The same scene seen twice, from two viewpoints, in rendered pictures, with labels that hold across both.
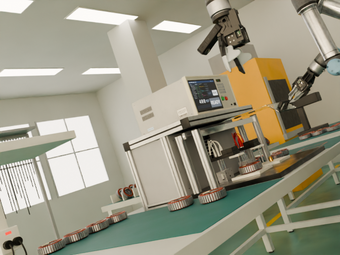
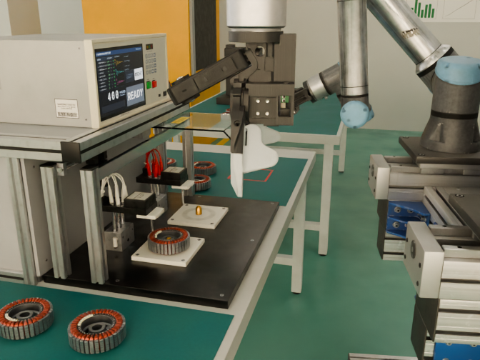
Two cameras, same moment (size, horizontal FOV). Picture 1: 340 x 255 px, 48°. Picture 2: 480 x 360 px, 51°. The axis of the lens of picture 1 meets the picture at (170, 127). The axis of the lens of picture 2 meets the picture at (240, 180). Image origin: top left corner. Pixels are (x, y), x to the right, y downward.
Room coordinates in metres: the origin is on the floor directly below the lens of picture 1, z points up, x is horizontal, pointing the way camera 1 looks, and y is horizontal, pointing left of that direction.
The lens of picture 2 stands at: (0.64, -0.01, 1.37)
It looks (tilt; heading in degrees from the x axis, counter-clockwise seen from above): 18 degrees down; 337
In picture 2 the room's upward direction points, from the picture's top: straight up
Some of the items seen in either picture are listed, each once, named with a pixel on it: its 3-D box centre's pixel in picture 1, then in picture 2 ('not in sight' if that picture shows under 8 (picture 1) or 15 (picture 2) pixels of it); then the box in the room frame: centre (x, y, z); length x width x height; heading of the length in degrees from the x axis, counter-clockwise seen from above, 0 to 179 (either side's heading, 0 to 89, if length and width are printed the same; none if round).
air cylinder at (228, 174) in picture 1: (225, 175); (119, 236); (1.91, -0.19, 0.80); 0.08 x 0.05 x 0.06; 143
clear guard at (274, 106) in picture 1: (259, 114); (201, 129); (2.08, -0.48, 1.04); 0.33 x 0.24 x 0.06; 53
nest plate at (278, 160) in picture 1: (271, 162); (198, 215); (2.02, -0.45, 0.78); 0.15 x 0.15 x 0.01; 53
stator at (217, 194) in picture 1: (212, 195); (97, 330); (1.54, -0.07, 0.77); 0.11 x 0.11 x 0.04
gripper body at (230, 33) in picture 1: (229, 31); (261, 79); (1.23, -0.29, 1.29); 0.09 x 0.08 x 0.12; 61
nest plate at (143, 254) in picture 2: (252, 172); (169, 248); (1.83, -0.30, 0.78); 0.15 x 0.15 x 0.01; 53
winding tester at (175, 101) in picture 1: (185, 105); (73, 73); (2.13, -0.13, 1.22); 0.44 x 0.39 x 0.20; 143
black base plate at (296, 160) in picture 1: (261, 171); (180, 235); (1.93, -0.36, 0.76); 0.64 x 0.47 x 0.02; 143
